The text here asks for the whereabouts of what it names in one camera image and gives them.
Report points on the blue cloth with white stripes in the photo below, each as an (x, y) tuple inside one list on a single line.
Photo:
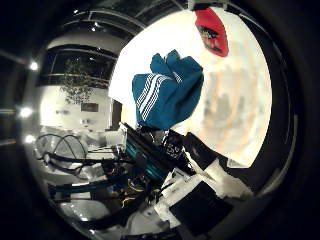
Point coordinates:
[(166, 96)]

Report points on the leafy indoor plant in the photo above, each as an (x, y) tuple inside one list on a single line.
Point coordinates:
[(77, 83)]

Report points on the dark framed window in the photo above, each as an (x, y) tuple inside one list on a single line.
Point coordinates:
[(56, 63)]

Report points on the dark wall picture frame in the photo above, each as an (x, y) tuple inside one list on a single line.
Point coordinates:
[(89, 107)]

